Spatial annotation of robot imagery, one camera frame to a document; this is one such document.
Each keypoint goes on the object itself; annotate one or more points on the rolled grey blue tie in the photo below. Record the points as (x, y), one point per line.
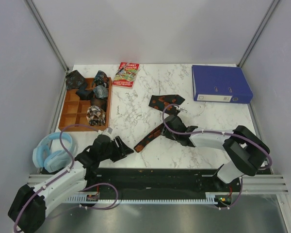
(100, 92)

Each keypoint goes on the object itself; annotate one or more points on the black tie orange flowers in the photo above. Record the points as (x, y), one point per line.
(158, 103)

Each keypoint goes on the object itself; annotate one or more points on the rolled teal patterned tie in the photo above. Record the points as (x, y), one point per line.
(101, 79)

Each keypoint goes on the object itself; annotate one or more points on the blue ring binder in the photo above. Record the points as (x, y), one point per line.
(220, 84)

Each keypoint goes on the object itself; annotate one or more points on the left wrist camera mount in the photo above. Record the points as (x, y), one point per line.
(108, 132)

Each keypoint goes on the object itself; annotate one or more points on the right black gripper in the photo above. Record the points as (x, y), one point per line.
(164, 132)

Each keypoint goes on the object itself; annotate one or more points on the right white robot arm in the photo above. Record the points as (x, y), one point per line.
(247, 152)

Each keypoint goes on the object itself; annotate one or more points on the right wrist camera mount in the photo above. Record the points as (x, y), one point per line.
(180, 109)

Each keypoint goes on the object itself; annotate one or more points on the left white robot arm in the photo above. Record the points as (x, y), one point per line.
(32, 205)

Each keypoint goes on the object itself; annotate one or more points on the dark navy tie in tray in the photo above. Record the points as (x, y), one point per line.
(83, 93)

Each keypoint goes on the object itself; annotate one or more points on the red paperback book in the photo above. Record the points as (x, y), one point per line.
(126, 75)

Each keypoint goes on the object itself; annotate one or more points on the right aluminium frame post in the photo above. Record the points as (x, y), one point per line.
(259, 31)

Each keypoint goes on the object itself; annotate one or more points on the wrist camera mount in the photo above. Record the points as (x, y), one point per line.
(180, 109)
(108, 132)

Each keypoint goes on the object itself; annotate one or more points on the white slotted cable duct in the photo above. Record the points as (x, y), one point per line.
(82, 198)

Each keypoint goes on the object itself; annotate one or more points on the aluminium extrusion rail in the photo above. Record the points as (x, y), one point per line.
(264, 184)

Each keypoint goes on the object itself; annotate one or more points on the wooden compartment tray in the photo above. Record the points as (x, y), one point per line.
(74, 109)

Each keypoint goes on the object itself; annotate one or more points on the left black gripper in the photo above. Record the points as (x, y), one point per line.
(121, 151)

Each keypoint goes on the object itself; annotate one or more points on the aluminium frame post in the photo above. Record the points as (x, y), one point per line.
(259, 31)
(43, 27)

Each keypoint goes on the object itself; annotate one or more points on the dark blue patterned tie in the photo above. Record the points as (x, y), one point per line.
(74, 80)

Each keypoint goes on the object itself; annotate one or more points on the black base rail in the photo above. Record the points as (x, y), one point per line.
(154, 183)

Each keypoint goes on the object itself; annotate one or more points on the left aluminium frame post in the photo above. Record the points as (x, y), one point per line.
(43, 27)

